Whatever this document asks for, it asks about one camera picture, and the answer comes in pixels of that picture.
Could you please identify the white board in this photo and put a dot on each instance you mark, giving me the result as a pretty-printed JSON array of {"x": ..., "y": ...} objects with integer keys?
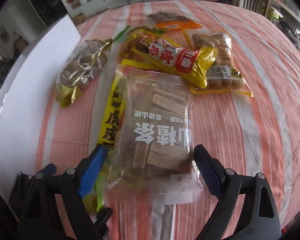
[{"x": 27, "y": 92}]

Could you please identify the clear gold-edged snack packet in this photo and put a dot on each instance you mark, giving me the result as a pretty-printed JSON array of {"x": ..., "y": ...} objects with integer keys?
[{"x": 85, "y": 62}]

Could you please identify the black tall cabinet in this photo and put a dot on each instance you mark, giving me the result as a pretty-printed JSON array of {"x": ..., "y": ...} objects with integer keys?
[{"x": 43, "y": 2}]

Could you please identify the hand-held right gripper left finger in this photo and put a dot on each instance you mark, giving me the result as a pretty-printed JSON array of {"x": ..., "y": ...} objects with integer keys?
[{"x": 91, "y": 175}]

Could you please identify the white low cabinet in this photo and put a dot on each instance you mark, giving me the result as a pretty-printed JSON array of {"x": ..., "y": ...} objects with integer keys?
[{"x": 107, "y": 3}]

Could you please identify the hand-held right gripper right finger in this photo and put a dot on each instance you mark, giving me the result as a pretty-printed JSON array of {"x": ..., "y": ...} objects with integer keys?
[{"x": 210, "y": 172}]

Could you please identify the yellow red label snack packet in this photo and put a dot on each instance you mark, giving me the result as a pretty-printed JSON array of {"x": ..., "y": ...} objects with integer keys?
[
  {"x": 112, "y": 115},
  {"x": 165, "y": 57}
]

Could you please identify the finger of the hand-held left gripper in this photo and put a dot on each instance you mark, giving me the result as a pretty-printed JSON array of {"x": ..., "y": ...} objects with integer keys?
[{"x": 49, "y": 168}]

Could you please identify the orange snack packet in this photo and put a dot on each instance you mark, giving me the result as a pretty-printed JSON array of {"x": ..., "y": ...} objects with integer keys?
[{"x": 175, "y": 25}]

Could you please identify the clear packet of brown bars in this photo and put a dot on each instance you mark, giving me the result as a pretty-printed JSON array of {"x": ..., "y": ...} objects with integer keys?
[{"x": 160, "y": 105}]

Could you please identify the green snack packet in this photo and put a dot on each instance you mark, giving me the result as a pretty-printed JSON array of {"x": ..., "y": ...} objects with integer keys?
[{"x": 122, "y": 33}]

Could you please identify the clear yellow-edged peanut packet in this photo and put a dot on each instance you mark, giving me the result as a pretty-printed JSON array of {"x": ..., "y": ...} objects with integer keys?
[{"x": 222, "y": 45}]

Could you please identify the orange white striped cloth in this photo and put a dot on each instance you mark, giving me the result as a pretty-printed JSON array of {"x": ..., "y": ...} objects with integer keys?
[{"x": 240, "y": 130}]

